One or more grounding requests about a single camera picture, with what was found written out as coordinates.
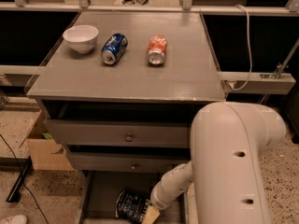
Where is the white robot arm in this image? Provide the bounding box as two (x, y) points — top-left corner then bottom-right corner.
(142, 102), (286, 224)

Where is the blue chip bag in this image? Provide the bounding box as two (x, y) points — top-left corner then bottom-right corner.
(115, 189), (152, 224)

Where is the orange soda can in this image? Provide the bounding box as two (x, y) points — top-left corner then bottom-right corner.
(147, 35), (167, 65)

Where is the metal frame railing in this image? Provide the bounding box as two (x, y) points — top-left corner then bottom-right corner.
(0, 0), (299, 95)

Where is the black floor cable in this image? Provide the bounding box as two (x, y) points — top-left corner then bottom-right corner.
(0, 133), (50, 224)

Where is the grey top drawer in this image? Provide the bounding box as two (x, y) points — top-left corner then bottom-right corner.
(45, 102), (201, 148)

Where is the black floor bar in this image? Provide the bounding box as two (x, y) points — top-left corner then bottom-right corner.
(6, 157), (32, 203)

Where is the blue soda can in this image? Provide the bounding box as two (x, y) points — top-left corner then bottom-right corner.
(101, 33), (128, 65)

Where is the white cable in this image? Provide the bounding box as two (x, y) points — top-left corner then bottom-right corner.
(226, 4), (253, 92)

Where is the white ceramic bowl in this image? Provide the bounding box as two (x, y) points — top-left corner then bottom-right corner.
(63, 25), (98, 54)

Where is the grey bottom drawer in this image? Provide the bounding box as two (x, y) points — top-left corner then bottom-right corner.
(75, 171), (190, 224)

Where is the grey middle drawer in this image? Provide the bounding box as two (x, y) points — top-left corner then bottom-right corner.
(66, 146), (191, 173)

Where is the grey drawer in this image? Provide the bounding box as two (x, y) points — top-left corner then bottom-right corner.
(75, 171), (190, 224)
(45, 102), (201, 148)
(66, 146), (191, 173)

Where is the cardboard box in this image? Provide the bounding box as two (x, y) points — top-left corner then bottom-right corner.
(25, 112), (74, 171)

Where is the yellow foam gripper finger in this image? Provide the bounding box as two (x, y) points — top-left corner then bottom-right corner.
(142, 205), (160, 224)

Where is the white shoe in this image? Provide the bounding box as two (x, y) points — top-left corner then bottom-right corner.
(0, 215), (28, 224)

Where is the grey drawer cabinet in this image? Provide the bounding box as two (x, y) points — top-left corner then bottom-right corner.
(26, 11), (227, 224)

